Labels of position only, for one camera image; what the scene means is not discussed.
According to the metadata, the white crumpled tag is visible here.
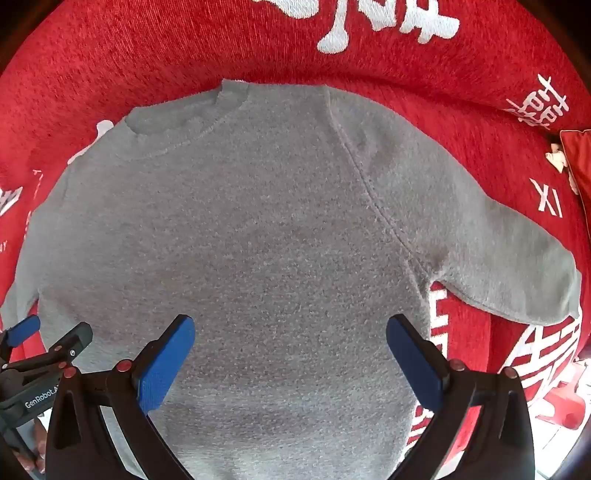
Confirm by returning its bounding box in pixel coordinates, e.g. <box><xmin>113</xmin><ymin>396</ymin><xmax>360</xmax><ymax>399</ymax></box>
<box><xmin>545</xmin><ymin>143</ymin><xmax>570</xmax><ymax>174</ymax></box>

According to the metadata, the red blanket with white print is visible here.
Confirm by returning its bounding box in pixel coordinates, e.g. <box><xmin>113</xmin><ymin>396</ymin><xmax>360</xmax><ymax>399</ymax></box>
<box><xmin>0</xmin><ymin>0</ymin><xmax>591</xmax><ymax>448</ymax></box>

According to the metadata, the red pillow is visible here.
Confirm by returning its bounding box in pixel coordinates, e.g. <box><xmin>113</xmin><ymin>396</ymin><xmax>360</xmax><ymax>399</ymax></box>
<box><xmin>560</xmin><ymin>129</ymin><xmax>591</xmax><ymax>204</ymax></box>

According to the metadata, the grey knit sweater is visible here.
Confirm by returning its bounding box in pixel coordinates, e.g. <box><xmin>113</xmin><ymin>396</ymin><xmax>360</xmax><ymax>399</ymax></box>
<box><xmin>0</xmin><ymin>78</ymin><xmax>583</xmax><ymax>480</ymax></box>

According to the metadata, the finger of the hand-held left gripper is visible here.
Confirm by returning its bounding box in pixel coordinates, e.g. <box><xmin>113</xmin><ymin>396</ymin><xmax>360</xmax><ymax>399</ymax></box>
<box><xmin>44</xmin><ymin>322</ymin><xmax>94</xmax><ymax>370</ymax></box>
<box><xmin>0</xmin><ymin>316</ymin><xmax>41</xmax><ymax>357</ymax></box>

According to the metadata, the person's left hand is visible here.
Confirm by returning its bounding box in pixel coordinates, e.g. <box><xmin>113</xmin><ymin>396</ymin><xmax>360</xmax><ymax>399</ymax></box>
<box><xmin>16</xmin><ymin>418</ymin><xmax>51</xmax><ymax>476</ymax></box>

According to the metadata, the red plastic stool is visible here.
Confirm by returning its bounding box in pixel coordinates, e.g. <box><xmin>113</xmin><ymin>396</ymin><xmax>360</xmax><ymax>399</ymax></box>
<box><xmin>533</xmin><ymin>357</ymin><xmax>589</xmax><ymax>431</ymax></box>

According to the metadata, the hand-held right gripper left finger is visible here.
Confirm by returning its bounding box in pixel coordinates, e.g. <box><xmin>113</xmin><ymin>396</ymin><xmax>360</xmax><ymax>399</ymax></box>
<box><xmin>46</xmin><ymin>314</ymin><xmax>196</xmax><ymax>480</ymax></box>

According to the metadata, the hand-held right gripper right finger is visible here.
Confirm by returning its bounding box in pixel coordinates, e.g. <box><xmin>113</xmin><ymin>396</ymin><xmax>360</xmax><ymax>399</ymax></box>
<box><xmin>385</xmin><ymin>314</ymin><xmax>536</xmax><ymax>480</ymax></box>

